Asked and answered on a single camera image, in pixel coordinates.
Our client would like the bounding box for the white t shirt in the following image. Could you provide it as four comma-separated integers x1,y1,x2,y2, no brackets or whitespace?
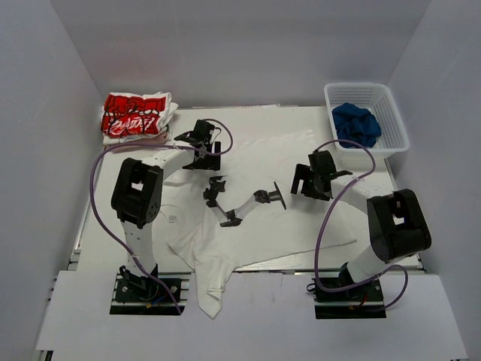
159,129,360,320

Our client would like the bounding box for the red printed shirt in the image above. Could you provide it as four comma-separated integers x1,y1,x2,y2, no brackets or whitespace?
100,92,174,138

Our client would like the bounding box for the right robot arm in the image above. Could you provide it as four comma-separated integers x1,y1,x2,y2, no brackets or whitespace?
291,150,431,300

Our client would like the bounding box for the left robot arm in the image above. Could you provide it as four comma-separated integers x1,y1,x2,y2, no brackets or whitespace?
111,119,221,300

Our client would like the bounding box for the pink folded shirt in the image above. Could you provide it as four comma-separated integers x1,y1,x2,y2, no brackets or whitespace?
103,132,170,153

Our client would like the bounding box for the blue crumpled shirt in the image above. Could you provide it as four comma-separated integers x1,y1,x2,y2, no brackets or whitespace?
331,103,382,148

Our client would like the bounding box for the white folded shirt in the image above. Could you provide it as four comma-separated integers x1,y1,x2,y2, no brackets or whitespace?
101,92,180,147

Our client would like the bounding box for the white plastic basket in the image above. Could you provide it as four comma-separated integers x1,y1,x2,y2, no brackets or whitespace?
324,83,410,159

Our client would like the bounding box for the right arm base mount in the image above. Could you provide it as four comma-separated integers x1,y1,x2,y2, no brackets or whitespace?
306,281,386,320

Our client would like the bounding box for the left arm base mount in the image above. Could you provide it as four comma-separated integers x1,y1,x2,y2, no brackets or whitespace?
110,266,189,316

